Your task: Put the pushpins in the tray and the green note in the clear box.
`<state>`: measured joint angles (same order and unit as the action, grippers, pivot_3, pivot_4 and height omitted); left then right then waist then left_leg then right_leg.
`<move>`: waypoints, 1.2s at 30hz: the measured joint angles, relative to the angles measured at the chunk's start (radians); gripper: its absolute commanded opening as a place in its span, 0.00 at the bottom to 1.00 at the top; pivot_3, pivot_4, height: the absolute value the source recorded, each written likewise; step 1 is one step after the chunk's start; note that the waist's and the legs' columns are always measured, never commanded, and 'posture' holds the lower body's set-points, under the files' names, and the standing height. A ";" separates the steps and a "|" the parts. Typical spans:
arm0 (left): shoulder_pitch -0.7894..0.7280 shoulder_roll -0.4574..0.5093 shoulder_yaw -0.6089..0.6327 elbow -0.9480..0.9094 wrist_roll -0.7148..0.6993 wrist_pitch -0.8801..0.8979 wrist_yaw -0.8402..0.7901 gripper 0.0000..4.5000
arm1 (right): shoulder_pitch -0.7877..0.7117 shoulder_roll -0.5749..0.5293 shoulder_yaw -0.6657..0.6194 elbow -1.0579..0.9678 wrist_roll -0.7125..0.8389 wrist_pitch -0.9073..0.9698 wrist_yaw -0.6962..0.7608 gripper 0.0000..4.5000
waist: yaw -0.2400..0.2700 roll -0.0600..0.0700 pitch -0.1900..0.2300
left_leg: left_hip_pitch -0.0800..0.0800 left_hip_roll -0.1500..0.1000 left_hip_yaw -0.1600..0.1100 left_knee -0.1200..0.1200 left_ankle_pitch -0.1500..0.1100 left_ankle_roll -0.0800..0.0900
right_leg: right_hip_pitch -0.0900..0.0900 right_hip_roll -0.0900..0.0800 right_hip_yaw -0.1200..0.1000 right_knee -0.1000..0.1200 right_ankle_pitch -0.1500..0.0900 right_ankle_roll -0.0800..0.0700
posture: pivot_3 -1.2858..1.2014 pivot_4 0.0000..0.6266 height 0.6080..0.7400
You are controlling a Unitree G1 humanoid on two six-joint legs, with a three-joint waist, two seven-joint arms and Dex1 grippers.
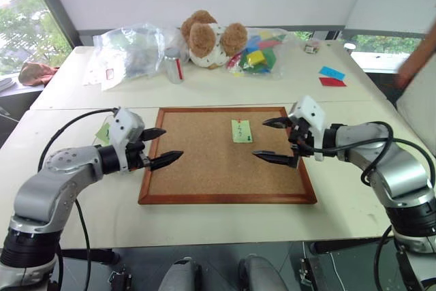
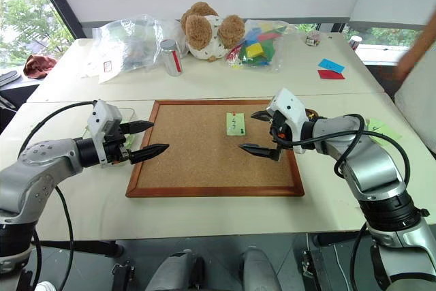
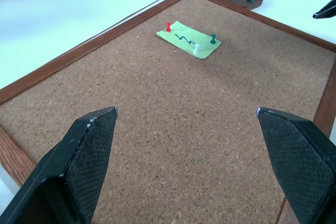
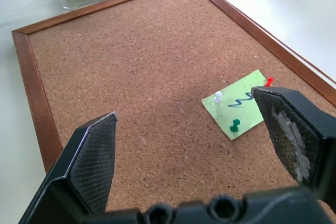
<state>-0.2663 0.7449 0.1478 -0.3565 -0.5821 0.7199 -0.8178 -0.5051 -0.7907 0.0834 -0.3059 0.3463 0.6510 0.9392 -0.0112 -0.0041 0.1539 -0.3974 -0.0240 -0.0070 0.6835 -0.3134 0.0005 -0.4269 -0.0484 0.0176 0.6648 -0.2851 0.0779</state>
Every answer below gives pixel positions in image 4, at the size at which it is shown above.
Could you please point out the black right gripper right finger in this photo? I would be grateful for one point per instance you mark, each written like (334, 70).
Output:
(294, 132)

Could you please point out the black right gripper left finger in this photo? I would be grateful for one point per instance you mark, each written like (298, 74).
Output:
(92, 166)

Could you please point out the red push pin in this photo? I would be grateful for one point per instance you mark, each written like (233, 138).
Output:
(269, 81)

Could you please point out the green push pin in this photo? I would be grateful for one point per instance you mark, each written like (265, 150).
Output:
(234, 126)

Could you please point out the green note with blue squiggle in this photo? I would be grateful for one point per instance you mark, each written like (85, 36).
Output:
(236, 106)

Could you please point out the white push pin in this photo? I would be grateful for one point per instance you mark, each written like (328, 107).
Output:
(218, 97)

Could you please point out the cork board with wooden frame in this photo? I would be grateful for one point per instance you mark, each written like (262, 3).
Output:
(147, 82)

